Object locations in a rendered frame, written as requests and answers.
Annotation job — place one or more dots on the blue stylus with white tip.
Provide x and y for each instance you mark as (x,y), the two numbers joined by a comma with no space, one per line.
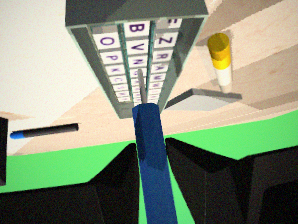
(153,163)

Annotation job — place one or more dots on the black stylus with blue tip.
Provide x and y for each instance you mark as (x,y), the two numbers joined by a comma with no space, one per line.
(44,131)

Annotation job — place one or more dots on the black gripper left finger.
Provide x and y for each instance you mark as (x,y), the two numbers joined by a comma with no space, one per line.
(110,197)

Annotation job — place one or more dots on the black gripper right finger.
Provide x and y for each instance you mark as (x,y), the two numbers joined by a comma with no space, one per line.
(221,190)

